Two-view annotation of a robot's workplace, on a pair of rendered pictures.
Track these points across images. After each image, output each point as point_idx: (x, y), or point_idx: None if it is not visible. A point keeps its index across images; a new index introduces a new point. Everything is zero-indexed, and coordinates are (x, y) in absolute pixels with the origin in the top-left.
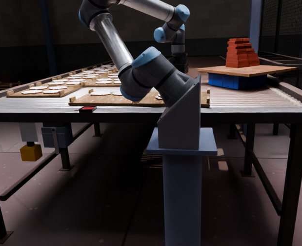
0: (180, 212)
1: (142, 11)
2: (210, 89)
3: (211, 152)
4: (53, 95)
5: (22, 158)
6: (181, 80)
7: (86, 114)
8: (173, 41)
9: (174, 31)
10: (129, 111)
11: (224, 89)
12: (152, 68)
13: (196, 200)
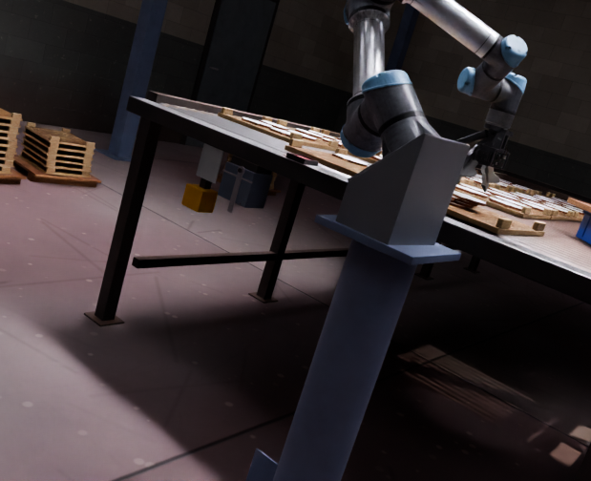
0: (330, 353)
1: (440, 27)
2: (562, 238)
3: (402, 255)
4: (281, 135)
5: (182, 199)
6: (414, 132)
7: (294, 164)
8: (491, 100)
9: (491, 79)
10: None
11: None
12: (383, 98)
13: (365, 347)
